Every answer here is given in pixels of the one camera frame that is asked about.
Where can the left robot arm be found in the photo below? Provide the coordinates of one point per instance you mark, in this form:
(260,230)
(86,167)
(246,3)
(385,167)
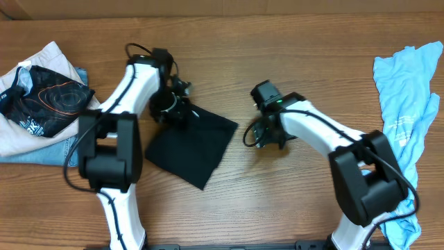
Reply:
(109,147)

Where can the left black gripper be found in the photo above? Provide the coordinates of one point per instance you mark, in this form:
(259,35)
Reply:
(177,117)

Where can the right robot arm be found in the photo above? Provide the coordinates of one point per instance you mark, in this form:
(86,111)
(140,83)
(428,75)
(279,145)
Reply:
(368,183)

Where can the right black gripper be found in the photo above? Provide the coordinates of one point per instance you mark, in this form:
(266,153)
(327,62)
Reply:
(261,138)

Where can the light blue t-shirt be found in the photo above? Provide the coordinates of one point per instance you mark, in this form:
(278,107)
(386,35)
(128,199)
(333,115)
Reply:
(408,106)

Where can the black patterned folded shirt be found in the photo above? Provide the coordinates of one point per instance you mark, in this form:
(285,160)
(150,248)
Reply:
(44,102)

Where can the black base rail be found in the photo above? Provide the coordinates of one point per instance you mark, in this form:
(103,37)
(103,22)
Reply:
(299,245)

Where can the black t-shirt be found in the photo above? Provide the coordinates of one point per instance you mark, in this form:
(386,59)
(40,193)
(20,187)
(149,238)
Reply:
(193,149)

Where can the beige folded garment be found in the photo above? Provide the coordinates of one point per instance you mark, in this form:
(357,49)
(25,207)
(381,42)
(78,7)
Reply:
(16,140)

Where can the blue denim jeans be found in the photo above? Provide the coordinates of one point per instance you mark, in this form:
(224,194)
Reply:
(54,154)

